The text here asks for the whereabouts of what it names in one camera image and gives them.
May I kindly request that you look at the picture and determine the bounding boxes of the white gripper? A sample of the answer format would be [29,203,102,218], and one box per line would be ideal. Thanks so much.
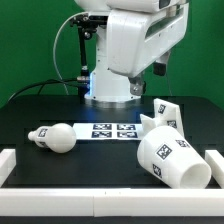
[107,2,189,96]

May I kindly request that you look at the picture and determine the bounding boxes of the white lamp base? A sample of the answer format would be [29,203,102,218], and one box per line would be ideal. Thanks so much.
[140,98,184,135]

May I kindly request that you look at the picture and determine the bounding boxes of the white lamp shade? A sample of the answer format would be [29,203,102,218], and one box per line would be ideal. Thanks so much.
[137,126,211,189]

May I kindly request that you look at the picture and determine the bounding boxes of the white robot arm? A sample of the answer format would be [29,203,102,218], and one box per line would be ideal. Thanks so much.
[74,0,189,107]

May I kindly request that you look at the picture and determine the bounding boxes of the white marker sheet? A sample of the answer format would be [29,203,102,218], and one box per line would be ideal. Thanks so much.
[73,123,144,140]

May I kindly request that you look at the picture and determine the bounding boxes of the white light bulb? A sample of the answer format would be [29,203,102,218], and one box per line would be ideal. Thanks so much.
[28,123,77,153]

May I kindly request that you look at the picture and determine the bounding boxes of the grey cable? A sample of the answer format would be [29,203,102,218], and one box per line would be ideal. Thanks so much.
[52,12,88,96]

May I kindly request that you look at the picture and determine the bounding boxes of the black cable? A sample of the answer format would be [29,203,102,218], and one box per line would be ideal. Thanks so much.
[7,77,88,102]

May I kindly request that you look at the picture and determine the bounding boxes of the white front rail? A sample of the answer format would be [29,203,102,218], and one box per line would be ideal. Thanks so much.
[0,189,224,217]

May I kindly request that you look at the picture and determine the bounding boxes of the white left rail block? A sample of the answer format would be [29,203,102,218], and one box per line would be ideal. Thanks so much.
[0,149,16,187]

